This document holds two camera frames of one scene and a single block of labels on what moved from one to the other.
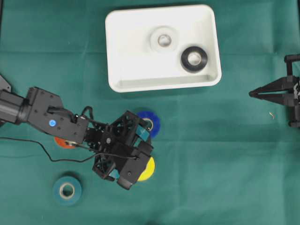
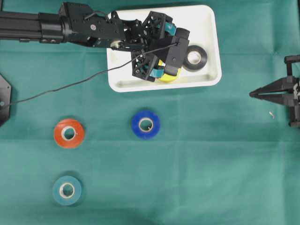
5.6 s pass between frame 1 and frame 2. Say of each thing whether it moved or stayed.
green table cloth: stayed
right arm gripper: stayed
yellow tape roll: moved
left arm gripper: moved
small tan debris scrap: stayed
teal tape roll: stayed
